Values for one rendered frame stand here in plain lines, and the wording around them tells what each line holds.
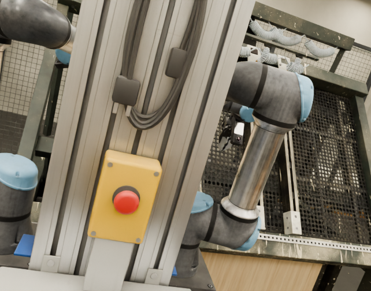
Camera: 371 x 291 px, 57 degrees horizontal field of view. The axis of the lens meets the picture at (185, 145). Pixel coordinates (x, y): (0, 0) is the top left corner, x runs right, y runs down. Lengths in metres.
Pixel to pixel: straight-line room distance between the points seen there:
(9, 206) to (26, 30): 0.43
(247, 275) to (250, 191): 1.36
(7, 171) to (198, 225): 0.52
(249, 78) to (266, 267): 1.63
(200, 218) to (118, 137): 0.51
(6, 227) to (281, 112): 0.76
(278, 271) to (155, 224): 1.82
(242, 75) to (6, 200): 0.66
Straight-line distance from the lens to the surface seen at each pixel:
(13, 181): 0.96
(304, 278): 2.53
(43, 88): 1.82
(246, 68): 0.88
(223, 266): 2.18
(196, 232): 1.02
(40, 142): 1.78
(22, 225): 1.03
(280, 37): 2.81
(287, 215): 2.05
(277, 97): 0.87
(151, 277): 0.67
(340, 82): 2.75
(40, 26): 0.91
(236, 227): 1.01
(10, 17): 0.90
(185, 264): 1.06
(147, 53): 0.54
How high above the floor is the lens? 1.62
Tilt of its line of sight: 13 degrees down
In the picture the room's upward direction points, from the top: 16 degrees clockwise
